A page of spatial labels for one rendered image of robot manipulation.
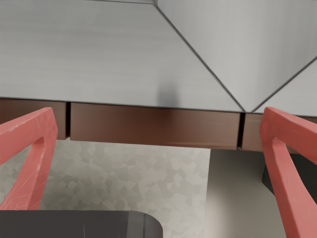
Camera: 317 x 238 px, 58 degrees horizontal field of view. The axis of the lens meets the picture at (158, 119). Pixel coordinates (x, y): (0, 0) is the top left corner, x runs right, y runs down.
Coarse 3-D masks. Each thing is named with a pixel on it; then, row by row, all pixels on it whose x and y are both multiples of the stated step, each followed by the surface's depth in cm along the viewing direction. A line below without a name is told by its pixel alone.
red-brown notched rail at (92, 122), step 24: (0, 120) 30; (72, 120) 30; (96, 120) 30; (120, 120) 30; (144, 120) 30; (168, 120) 30; (192, 120) 30; (216, 120) 30; (240, 120) 31; (312, 120) 30; (144, 144) 30; (168, 144) 30; (192, 144) 30; (216, 144) 30; (240, 144) 31
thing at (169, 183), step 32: (64, 160) 45; (96, 160) 45; (128, 160) 45; (160, 160) 45; (192, 160) 45; (0, 192) 46; (64, 192) 46; (96, 192) 46; (128, 192) 46; (160, 192) 46; (192, 192) 46; (192, 224) 47
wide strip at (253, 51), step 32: (160, 0) 25; (192, 0) 25; (224, 0) 25; (256, 0) 25; (288, 0) 25; (192, 32) 25; (224, 32) 25; (256, 32) 25; (288, 32) 25; (224, 64) 26; (256, 64) 26; (288, 64) 26; (256, 96) 26
